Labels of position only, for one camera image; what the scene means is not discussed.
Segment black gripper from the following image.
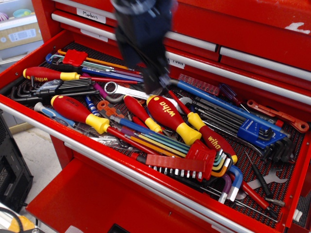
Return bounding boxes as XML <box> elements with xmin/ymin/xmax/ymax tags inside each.
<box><xmin>111</xmin><ymin>0</ymin><xmax>177</xmax><ymax>95</ymax></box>

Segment red bit holder with bits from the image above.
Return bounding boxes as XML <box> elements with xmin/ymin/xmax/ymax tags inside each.
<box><xmin>145</xmin><ymin>154</ymin><xmax>211</xmax><ymax>180</ymax></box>

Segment red bit holder rear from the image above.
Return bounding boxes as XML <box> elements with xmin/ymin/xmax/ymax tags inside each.
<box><xmin>178</xmin><ymin>74</ymin><xmax>220</xmax><ymax>96</ymax></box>

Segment blue holder hex key set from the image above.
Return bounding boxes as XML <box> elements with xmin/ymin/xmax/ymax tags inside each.
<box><xmin>191</xmin><ymin>97</ymin><xmax>294</xmax><ymax>164</ymax></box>

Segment white drawer label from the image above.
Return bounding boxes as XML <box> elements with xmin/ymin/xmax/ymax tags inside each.
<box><xmin>167</xmin><ymin>58</ymin><xmax>185</xmax><ymax>69</ymax></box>

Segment large wiha screwdriver centre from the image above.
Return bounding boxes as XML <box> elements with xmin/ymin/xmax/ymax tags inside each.
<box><xmin>146</xmin><ymin>95</ymin><xmax>202</xmax><ymax>146</ymax></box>

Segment small red yellow screwdriver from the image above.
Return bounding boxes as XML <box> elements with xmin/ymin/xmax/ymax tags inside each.
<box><xmin>123</xmin><ymin>95</ymin><xmax>162</xmax><ymax>133</ymax></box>

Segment silver combination wrench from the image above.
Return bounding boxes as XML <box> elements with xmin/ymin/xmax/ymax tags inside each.
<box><xmin>104</xmin><ymin>82</ymin><xmax>192</xmax><ymax>107</ymax></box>

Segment orange plastic tool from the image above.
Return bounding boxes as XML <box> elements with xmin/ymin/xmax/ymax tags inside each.
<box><xmin>97</xmin><ymin>100</ymin><xmax>125</xmax><ymax>118</ymax></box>

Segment blue striped small tool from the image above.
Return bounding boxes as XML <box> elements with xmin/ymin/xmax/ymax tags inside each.
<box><xmin>85</xmin><ymin>95</ymin><xmax>101</xmax><ymax>117</ymax></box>

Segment colourful hex key set rear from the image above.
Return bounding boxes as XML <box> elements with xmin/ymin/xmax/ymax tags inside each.
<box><xmin>46</xmin><ymin>50</ymin><xmax>143</xmax><ymax>82</ymax></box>

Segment colourful hex key set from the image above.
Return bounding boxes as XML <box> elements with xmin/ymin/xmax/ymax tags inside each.
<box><xmin>46</xmin><ymin>50</ymin><xmax>143</xmax><ymax>82</ymax></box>
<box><xmin>109</xmin><ymin>115</ymin><xmax>243</xmax><ymax>204</ymax></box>

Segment wiha screwdriver right slim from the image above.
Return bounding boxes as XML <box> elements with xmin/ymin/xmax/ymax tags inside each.
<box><xmin>168</xmin><ymin>90</ymin><xmax>238</xmax><ymax>164</ymax></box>

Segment red yellow screwdriver front left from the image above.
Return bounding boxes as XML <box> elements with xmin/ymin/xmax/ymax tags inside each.
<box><xmin>51</xmin><ymin>95</ymin><xmax>160</xmax><ymax>155</ymax></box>

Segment black red drawer liner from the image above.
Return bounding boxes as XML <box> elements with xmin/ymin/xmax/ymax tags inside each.
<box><xmin>9</xmin><ymin>41</ymin><xmax>306</xmax><ymax>229</ymax></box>

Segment colourful hex key set front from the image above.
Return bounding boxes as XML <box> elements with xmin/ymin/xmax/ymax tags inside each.
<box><xmin>109</xmin><ymin>115</ymin><xmax>243</xmax><ymax>204</ymax></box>

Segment blue grey precision screwdriver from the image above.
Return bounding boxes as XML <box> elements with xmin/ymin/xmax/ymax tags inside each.
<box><xmin>34</xmin><ymin>102</ymin><xmax>98</xmax><ymax>137</ymax></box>

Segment black hex key set left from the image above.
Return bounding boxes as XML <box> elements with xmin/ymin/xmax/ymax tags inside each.
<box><xmin>10</xmin><ymin>78</ymin><xmax>99</xmax><ymax>105</ymax></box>

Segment wiha screwdriver top left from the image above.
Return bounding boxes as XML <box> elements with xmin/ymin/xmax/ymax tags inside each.
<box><xmin>23</xmin><ymin>67</ymin><xmax>141</xmax><ymax>84</ymax></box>

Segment black thin screwdriver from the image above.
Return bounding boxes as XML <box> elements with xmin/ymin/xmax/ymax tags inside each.
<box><xmin>244</xmin><ymin>151</ymin><xmax>273</xmax><ymax>198</ymax></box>

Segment flat silver open wrench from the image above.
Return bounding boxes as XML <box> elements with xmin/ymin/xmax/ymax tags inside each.
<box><xmin>236</xmin><ymin>168</ymin><xmax>288</xmax><ymax>200</ymax></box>

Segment orange red flat wrench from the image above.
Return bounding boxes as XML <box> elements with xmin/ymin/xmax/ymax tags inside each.
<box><xmin>247</xmin><ymin>100</ymin><xmax>310</xmax><ymax>133</ymax></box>

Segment black equipment box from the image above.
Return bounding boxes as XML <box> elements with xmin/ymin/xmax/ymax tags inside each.
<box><xmin>0</xmin><ymin>116</ymin><xmax>33</xmax><ymax>212</ymax></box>

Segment purple handle small screwdriver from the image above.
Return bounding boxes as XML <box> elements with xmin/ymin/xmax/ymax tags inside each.
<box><xmin>219</xmin><ymin>83</ymin><xmax>250</xmax><ymax>113</ymax></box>

